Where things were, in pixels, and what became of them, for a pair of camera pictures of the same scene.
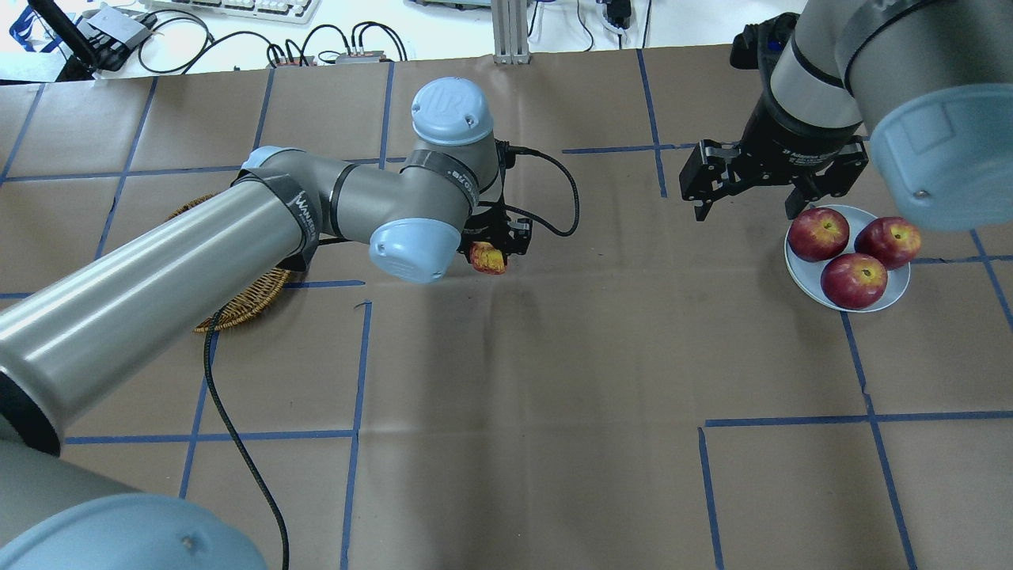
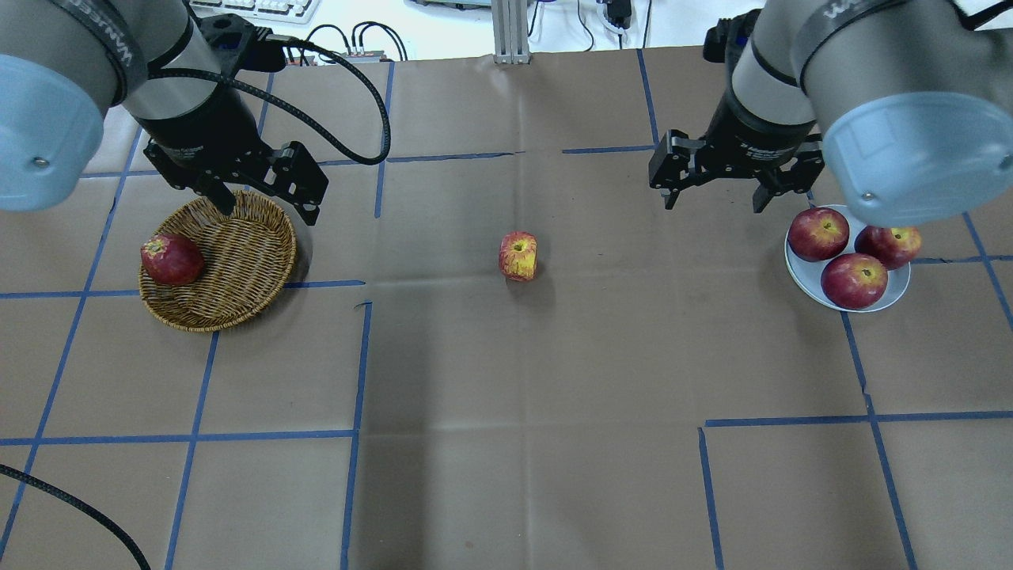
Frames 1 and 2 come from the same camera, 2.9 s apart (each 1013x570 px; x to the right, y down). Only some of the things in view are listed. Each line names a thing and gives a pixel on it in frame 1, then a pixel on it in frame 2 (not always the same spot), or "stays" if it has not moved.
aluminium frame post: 510,32 stays
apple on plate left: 817,234 stays
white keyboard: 294,12 stays
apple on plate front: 853,281 stays
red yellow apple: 486,258 → 517,256
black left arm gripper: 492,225 → 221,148
